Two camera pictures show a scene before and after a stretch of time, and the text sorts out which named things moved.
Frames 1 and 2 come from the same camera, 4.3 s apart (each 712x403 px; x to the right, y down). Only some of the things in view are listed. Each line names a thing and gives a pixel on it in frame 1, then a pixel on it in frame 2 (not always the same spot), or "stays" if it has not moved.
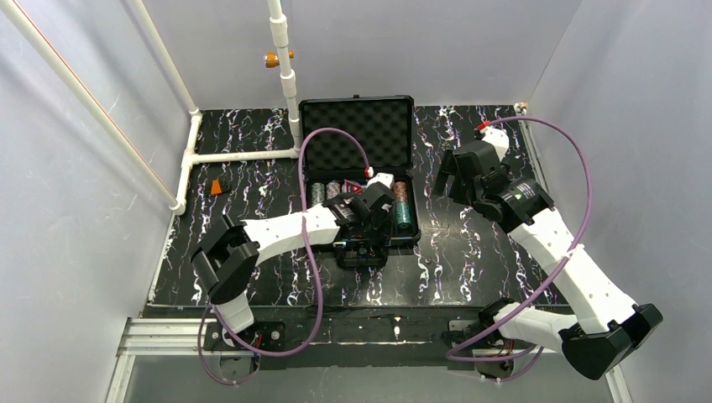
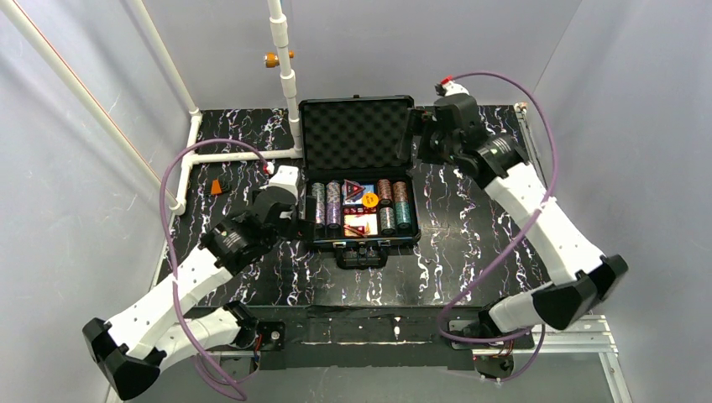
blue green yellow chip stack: [317, 193] stays
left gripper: [361, 255] -> [303, 217]
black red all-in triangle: [350, 187] stays
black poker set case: [348, 137] stays
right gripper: [467, 169] -> [421, 133]
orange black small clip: [216, 187] stays
